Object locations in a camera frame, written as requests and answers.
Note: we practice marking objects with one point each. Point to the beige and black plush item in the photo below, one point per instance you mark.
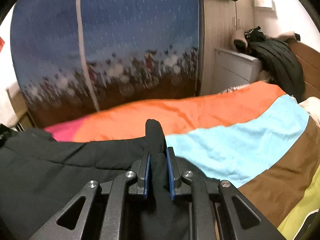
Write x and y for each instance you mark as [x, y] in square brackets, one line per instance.
[239, 42]

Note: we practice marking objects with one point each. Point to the red paper wall decoration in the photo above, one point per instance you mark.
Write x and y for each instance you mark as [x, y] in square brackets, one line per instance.
[2, 43]

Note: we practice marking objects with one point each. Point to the blue fabric wardrobe with bicycles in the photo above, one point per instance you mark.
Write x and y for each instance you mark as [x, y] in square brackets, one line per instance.
[77, 57]

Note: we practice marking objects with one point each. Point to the black quilted jacket on headboard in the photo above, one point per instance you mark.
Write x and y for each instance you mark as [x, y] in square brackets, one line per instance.
[278, 60]

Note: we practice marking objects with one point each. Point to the large black padded jacket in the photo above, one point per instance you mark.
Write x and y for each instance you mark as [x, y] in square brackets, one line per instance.
[39, 175]

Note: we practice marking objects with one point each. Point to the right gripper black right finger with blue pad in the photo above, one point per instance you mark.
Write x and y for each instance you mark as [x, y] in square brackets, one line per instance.
[217, 209]

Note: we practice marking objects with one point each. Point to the white wall air conditioner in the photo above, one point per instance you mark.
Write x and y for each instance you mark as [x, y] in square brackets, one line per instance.
[264, 4]

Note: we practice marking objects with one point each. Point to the wooden bed headboard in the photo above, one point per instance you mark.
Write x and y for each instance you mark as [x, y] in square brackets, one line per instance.
[310, 61]

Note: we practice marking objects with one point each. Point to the white drawer cabinet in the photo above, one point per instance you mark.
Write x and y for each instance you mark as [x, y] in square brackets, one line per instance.
[234, 69]

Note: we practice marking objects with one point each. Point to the colourful striped bed blanket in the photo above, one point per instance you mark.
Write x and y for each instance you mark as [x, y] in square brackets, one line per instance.
[255, 136]

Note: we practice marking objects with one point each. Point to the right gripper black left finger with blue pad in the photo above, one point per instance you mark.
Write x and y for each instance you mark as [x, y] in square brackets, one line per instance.
[97, 210]

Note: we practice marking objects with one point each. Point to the wooden side table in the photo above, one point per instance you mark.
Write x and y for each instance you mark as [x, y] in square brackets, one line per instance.
[21, 119]

